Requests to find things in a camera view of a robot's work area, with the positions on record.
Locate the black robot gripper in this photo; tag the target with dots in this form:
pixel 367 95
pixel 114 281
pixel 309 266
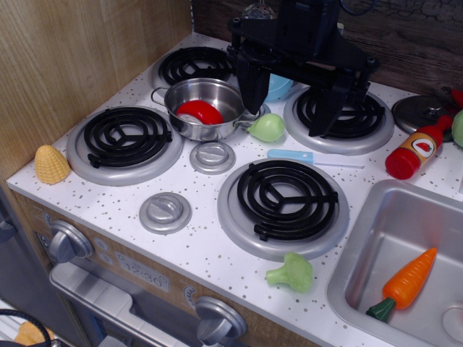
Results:
pixel 303 44

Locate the red and white toy sushi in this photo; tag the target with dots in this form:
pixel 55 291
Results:
pixel 204 112

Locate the small stainless steel pan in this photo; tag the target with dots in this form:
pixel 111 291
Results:
pixel 223 96

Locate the light blue plastic bowl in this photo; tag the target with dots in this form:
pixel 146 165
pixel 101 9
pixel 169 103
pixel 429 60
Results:
pixel 278 87

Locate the pale green toy onion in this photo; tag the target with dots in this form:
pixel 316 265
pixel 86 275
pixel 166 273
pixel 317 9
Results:
pixel 268 128

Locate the back right stove burner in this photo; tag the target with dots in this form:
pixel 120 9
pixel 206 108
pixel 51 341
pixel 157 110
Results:
pixel 361 128

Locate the stove burner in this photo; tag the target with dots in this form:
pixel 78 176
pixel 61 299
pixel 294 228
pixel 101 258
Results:
pixel 274 206
pixel 123 146
pixel 190 63
pixel 361 128

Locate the hanging metal strainer ladle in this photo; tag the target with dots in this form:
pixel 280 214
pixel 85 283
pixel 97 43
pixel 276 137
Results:
pixel 258 11

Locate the back left stove burner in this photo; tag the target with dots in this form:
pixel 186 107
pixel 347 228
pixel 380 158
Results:
pixel 190 63

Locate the stainless steel pot lid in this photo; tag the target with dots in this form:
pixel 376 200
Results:
pixel 418 111

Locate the upper silver stovetop knob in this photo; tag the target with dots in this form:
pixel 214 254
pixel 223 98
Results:
pixel 212 158

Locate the silver stovetop knob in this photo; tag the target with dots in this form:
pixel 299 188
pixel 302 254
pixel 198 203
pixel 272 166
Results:
pixel 165 213
pixel 212 158

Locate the front right stove burner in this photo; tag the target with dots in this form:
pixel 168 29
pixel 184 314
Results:
pixel 274 206

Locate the red toy ketchup bottle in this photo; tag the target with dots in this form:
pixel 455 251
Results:
pixel 406 160

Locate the red toy pepper at edge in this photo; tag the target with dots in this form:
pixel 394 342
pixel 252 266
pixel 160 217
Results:
pixel 457 96

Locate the green toy vegetable at edge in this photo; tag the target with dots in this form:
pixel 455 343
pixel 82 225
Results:
pixel 457 129

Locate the silver toy sink basin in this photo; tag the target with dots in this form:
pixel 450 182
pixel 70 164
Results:
pixel 396 224

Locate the front left stove burner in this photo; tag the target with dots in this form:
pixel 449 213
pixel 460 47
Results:
pixel 123 146

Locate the lower silver stovetop knob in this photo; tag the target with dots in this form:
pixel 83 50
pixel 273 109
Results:
pixel 165 213

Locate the green toy broccoli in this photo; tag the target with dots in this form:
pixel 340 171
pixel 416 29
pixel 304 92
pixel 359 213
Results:
pixel 296 272

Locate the orange toy carrot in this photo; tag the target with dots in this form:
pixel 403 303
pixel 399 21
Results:
pixel 400 291

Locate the right silver oven knob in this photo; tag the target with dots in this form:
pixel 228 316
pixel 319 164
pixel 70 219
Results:
pixel 220 324

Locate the silver oven knob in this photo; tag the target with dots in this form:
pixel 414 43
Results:
pixel 220 324
pixel 68 243

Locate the yellow toy corn cob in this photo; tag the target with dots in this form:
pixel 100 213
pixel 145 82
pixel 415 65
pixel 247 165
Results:
pixel 51 166

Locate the left silver oven knob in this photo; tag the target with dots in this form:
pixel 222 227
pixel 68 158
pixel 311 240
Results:
pixel 68 243

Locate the yellow toy food below stove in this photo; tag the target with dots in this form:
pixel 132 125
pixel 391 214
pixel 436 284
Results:
pixel 29 334

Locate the blue handled toy knife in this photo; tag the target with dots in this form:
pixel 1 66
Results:
pixel 317 159

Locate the silver oven door handle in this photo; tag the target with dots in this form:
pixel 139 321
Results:
pixel 107 302

